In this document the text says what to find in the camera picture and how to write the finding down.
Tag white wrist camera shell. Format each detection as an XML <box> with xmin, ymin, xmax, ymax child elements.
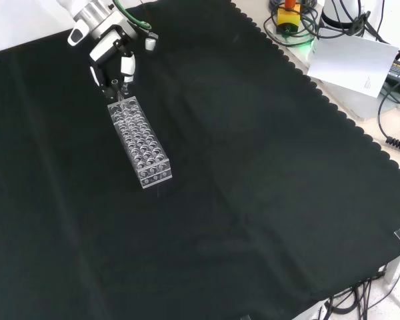
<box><xmin>67</xmin><ymin>27</ymin><xmax>88</xmax><ymax>47</ymax></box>

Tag yellow stop button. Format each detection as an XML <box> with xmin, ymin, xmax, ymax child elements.
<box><xmin>275</xmin><ymin>0</ymin><xmax>301</xmax><ymax>35</ymax></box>

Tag white paper board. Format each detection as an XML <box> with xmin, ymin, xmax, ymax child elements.
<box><xmin>306</xmin><ymin>35</ymin><xmax>400</xmax><ymax>99</ymax></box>

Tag clear plastic test tube rack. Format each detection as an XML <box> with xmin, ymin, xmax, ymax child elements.
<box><xmin>107</xmin><ymin>95</ymin><xmax>173</xmax><ymax>190</ymax></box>

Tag black robot base ring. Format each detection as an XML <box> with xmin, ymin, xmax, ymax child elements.
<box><xmin>321</xmin><ymin>0</ymin><xmax>371</xmax><ymax>30</ymax></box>

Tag black floor cables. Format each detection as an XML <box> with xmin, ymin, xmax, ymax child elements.
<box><xmin>319</xmin><ymin>263</ymin><xmax>400</xmax><ymax>320</ymax></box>

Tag black bench cloth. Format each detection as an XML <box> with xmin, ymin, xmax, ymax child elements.
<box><xmin>0</xmin><ymin>0</ymin><xmax>400</xmax><ymax>320</ymax></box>

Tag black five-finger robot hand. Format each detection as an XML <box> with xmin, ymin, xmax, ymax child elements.
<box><xmin>88</xmin><ymin>16</ymin><xmax>160</xmax><ymax>101</ymax></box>

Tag green cable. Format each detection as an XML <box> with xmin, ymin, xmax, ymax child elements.
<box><xmin>114</xmin><ymin>0</ymin><xmax>153</xmax><ymax>30</ymax></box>

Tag clear glass test tube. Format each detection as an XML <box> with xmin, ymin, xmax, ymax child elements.
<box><xmin>111</xmin><ymin>78</ymin><xmax>127</xmax><ymax>111</ymax></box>

